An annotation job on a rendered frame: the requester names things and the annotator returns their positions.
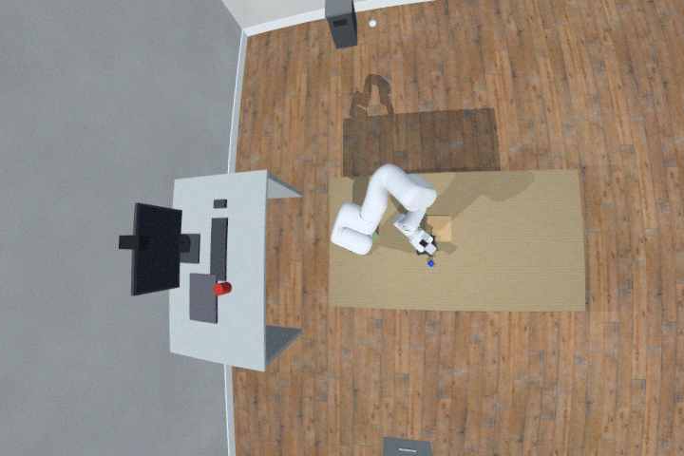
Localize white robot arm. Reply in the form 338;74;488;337
331;164;437;255

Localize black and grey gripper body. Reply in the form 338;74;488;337
408;228;433;253

